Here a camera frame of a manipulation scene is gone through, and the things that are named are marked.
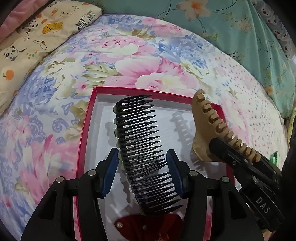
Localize pink blanket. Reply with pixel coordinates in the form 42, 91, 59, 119
1, 0, 52, 42

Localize black hair comb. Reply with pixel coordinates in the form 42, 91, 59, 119
113, 95, 181, 215

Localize green braided hair band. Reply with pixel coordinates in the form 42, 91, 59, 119
270, 151, 278, 166

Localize cartoon print cream pillow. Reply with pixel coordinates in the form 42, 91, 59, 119
1, 1, 102, 113

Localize red velvet bow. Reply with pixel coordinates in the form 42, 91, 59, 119
114, 213, 183, 240

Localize floral bed quilt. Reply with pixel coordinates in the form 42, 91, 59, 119
1, 15, 287, 239

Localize white bear print pillow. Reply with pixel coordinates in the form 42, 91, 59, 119
251, 1, 293, 60

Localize teal floral pillow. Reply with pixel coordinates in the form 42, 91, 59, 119
92, 1, 295, 118

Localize tan claw hair clip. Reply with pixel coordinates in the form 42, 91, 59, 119
192, 89, 261, 164

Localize red white shallow box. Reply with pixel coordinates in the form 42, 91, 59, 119
73, 86, 236, 241

